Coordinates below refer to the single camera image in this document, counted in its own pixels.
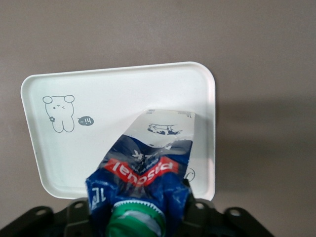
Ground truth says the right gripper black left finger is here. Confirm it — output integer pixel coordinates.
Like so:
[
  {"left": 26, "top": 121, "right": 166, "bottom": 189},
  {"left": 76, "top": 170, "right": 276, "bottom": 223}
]
[{"left": 0, "top": 198, "right": 91, "bottom": 237}]

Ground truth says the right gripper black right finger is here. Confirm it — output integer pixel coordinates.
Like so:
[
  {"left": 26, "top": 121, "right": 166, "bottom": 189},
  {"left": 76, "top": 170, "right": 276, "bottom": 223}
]
[{"left": 182, "top": 192, "right": 275, "bottom": 237}]

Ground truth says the blue white milk carton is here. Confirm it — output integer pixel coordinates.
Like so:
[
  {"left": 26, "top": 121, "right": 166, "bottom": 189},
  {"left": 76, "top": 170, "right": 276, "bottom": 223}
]
[{"left": 84, "top": 108, "right": 197, "bottom": 237}]

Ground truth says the white tray with bear print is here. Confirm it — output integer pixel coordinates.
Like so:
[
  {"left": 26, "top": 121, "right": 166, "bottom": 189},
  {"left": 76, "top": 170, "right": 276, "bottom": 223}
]
[{"left": 20, "top": 61, "right": 216, "bottom": 201}]

